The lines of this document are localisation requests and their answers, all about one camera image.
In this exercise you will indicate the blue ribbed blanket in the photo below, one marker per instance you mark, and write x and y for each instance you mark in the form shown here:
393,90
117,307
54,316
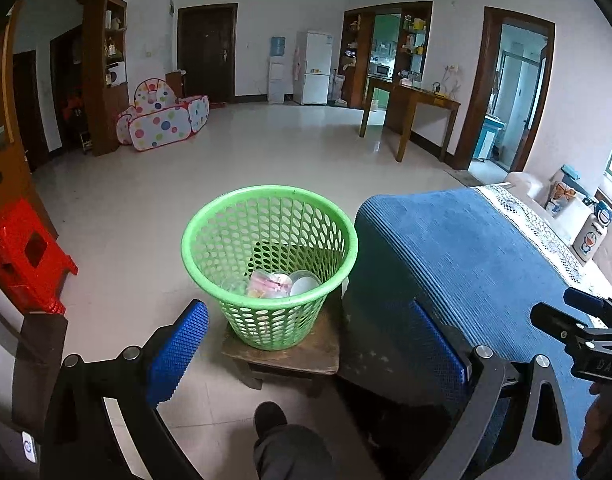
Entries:
460,270

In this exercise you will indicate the person's leg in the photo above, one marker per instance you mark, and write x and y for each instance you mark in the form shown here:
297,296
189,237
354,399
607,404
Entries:
291,455

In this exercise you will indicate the polka dot play tent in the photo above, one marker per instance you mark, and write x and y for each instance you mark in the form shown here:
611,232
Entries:
161,122

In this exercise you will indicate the arched wooden shelf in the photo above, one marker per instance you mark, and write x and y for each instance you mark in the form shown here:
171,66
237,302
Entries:
98,110

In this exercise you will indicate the low wooden stool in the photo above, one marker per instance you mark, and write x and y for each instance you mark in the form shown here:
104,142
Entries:
296,360

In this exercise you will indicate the wooden table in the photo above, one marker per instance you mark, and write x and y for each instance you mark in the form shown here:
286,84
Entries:
420,95

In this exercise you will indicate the white water dispenser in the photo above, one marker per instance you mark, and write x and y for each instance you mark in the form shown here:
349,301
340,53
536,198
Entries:
277,75

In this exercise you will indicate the butterfly print cushion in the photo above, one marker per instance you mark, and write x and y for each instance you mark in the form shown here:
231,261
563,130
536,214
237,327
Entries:
560,195

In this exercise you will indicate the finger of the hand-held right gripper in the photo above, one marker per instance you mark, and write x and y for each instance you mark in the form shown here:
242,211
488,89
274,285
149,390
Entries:
585,300
555,320

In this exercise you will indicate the white blue tag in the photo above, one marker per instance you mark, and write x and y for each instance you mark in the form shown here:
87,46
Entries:
29,447

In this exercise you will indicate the clear round plastic bowl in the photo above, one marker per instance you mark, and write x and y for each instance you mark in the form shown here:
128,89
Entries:
305,283

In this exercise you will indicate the microwave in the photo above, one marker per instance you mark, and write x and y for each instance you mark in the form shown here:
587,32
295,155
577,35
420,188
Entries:
383,70

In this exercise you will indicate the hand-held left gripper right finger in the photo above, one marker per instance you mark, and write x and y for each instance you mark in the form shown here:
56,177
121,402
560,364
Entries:
440,347

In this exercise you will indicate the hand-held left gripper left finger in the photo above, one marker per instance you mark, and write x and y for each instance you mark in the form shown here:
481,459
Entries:
181,350

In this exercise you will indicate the grey door mat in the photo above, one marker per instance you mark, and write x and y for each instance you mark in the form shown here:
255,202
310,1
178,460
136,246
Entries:
466,177

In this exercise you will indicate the white seat cushion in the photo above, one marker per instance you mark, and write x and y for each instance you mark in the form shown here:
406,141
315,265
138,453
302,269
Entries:
570,220

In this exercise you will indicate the dark wooden door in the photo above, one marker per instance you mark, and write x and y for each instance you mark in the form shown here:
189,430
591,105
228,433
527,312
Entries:
206,50

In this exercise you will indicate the white pillow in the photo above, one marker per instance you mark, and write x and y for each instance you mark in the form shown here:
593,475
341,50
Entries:
525,182

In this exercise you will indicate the teal bathroom cabinet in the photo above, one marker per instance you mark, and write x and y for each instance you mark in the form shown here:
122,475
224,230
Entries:
488,137

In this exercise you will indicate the clear cup with label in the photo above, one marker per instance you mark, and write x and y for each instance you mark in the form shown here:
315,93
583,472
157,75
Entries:
267,285

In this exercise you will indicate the teal plastic box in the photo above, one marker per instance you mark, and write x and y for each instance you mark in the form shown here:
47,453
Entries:
570,172

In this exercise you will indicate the white sack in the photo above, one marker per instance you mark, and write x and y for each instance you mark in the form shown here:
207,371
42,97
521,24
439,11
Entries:
339,90

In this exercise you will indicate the person's right hand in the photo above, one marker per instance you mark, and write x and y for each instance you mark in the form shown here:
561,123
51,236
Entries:
598,415

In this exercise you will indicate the red plastic stool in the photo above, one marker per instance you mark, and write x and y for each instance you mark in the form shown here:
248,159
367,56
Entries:
26,260

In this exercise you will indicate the white cartoon bottle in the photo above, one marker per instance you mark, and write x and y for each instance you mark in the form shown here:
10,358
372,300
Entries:
588,245

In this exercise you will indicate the white patterned tablecloth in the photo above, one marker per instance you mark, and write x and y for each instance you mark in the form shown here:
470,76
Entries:
535,230

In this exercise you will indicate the brown wooden cabinet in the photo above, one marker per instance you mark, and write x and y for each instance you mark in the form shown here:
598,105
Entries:
6,175

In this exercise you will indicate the white fridge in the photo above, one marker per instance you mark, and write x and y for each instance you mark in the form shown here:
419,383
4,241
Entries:
313,70

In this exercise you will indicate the green plastic basket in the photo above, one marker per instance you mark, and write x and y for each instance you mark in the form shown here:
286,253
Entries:
211,240

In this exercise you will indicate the dark shoe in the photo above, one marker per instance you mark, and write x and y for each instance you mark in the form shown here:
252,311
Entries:
270,417

